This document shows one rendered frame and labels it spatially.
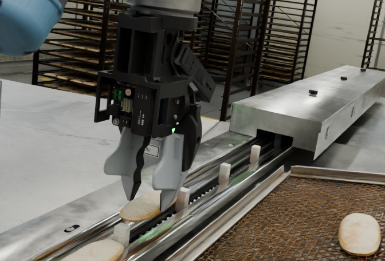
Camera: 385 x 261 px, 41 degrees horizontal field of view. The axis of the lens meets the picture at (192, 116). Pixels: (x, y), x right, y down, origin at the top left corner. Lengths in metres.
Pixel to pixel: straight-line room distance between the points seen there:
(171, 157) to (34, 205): 0.24
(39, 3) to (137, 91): 0.12
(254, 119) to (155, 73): 0.53
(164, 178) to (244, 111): 0.49
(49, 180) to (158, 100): 0.36
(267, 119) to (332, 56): 6.66
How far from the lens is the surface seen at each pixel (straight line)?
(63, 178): 0.81
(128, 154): 0.57
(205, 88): 0.59
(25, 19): 0.43
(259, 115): 1.00
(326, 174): 0.72
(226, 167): 0.78
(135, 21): 0.48
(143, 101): 0.49
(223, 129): 1.20
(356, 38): 7.57
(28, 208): 0.70
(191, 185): 0.74
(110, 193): 0.65
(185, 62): 0.54
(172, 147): 0.54
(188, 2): 0.50
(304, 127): 0.98
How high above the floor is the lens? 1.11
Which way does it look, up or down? 13 degrees down
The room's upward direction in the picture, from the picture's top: 8 degrees clockwise
